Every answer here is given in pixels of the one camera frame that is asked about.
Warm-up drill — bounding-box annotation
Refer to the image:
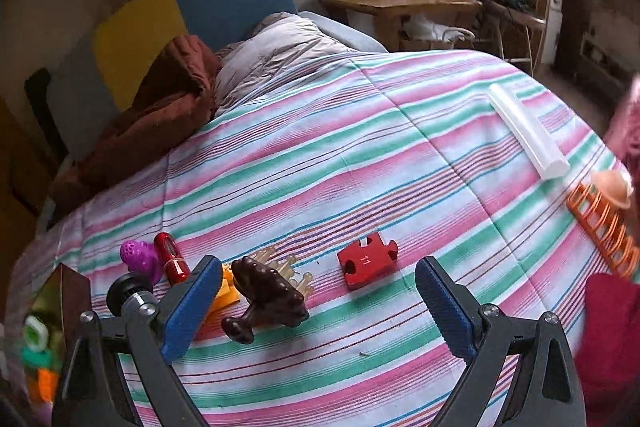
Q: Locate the beige translucent comb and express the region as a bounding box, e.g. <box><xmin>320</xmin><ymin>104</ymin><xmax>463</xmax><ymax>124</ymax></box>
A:
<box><xmin>247</xmin><ymin>246</ymin><xmax>316</xmax><ymax>298</ymax></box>

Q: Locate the pink fluffy garment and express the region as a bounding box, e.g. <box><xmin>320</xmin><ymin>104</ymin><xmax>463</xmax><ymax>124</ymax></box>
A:
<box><xmin>602</xmin><ymin>74</ymin><xmax>640</xmax><ymax>192</ymax></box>

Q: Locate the orange wire rack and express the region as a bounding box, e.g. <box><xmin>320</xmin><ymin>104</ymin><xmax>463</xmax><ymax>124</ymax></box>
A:
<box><xmin>566</xmin><ymin>182</ymin><xmax>640</xmax><ymax>279</ymax></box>

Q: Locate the purple perforated cup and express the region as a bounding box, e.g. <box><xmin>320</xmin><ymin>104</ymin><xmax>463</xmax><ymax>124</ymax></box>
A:
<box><xmin>120</xmin><ymin>239</ymin><xmax>163</xmax><ymax>285</ymax></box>

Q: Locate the pale grey duvet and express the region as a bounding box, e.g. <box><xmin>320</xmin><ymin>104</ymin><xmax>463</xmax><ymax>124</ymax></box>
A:
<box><xmin>214</xmin><ymin>12</ymin><xmax>388</xmax><ymax>120</ymax></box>

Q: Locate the black cylinder with grey cap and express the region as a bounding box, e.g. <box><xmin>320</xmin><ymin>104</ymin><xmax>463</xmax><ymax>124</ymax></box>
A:
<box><xmin>106</xmin><ymin>273</ymin><xmax>153</xmax><ymax>313</ymax></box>

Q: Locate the brown blanket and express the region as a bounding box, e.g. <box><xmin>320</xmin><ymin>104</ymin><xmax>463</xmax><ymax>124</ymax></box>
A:
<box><xmin>50</xmin><ymin>34</ymin><xmax>223</xmax><ymax>218</ymax></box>

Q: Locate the red lipstick tube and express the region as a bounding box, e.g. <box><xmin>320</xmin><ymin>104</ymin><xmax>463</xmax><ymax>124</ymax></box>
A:
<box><xmin>152</xmin><ymin>232</ymin><xmax>191</xmax><ymax>287</ymax></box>

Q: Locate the yellow orange toy block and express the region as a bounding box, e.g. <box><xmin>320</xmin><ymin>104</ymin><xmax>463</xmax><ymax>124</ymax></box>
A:
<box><xmin>192</xmin><ymin>264</ymin><xmax>241</xmax><ymax>340</ymax></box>

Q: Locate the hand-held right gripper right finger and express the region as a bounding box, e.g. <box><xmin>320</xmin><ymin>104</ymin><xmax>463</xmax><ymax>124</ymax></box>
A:
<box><xmin>415</xmin><ymin>256</ymin><xmax>586</xmax><ymax>427</ymax></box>

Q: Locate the white plastic tube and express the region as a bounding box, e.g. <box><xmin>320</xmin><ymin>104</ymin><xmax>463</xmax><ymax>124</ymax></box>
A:
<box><xmin>487</xmin><ymin>83</ymin><xmax>571</xmax><ymax>180</ymax></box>

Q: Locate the wooden bedside table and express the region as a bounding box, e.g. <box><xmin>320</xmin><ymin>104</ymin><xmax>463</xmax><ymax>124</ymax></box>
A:
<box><xmin>318</xmin><ymin>0</ymin><xmax>482</xmax><ymax>52</ymax></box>

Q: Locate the gold tin box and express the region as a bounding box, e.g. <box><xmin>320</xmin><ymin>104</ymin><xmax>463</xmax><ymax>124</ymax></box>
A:
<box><xmin>20</xmin><ymin>264</ymin><xmax>93</xmax><ymax>413</ymax></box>

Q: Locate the beige suction cup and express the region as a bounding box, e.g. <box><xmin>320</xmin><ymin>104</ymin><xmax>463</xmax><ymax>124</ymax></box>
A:
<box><xmin>590</xmin><ymin>169</ymin><xmax>635</xmax><ymax>210</ymax></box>

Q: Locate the striped bed quilt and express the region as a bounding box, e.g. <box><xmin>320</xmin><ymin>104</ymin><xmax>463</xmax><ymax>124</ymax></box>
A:
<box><xmin>7</xmin><ymin>49</ymin><xmax>640</xmax><ymax>427</ymax></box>

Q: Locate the white green cube toy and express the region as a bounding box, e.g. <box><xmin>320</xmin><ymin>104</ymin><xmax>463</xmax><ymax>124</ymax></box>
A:
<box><xmin>22</xmin><ymin>314</ymin><xmax>51</xmax><ymax>353</ymax></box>

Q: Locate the red puzzle piece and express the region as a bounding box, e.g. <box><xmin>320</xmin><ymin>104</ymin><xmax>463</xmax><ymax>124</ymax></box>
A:
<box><xmin>336</xmin><ymin>231</ymin><xmax>399</xmax><ymax>292</ymax></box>

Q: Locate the red garment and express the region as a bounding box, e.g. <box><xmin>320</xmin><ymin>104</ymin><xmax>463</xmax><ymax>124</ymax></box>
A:
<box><xmin>575</xmin><ymin>274</ymin><xmax>640</xmax><ymax>427</ymax></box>

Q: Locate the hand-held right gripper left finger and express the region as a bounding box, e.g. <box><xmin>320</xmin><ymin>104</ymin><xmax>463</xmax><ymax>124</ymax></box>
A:
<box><xmin>52</xmin><ymin>257</ymin><xmax>223</xmax><ymax>427</ymax></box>

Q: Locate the dark brown toy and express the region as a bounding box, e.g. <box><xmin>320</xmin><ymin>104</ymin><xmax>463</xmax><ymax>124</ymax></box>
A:
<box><xmin>221</xmin><ymin>256</ymin><xmax>311</xmax><ymax>345</ymax></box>

